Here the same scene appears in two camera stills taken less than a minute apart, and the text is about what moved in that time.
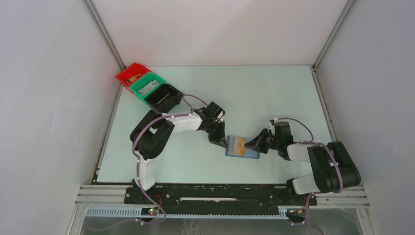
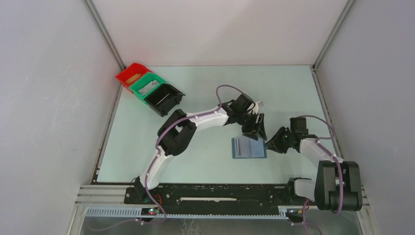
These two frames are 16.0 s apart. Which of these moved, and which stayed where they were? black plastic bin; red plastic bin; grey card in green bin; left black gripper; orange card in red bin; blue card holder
Moved: left black gripper; blue card holder
Stayed: black plastic bin; grey card in green bin; red plastic bin; orange card in red bin
